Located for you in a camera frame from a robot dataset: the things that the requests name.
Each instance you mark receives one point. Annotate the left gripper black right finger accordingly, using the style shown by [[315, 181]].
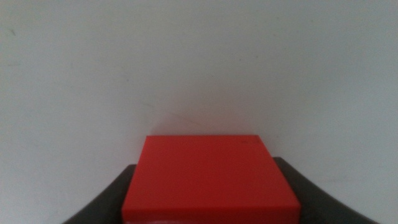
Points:
[[317, 199]]

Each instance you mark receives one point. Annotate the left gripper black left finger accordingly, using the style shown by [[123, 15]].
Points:
[[105, 202]]

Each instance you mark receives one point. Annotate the red cube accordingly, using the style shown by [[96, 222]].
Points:
[[208, 180]]

